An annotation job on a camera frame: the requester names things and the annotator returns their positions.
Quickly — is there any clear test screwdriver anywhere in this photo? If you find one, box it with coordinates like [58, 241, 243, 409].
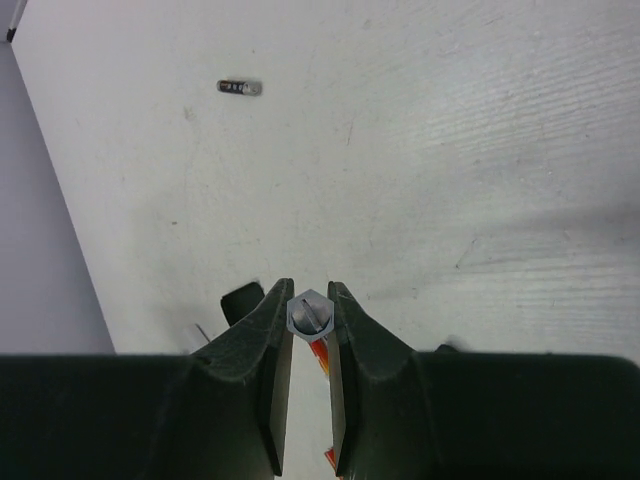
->
[286, 289, 335, 343]

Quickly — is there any black remote control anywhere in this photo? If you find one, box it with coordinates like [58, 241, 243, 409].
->
[220, 281, 265, 327]

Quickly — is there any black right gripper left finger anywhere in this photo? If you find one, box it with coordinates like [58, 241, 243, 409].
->
[1, 278, 294, 479]

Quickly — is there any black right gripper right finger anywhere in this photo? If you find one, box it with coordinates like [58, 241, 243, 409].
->
[327, 282, 639, 479]

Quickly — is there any red battery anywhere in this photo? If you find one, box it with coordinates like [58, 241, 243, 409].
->
[324, 447, 336, 470]
[309, 338, 330, 379]

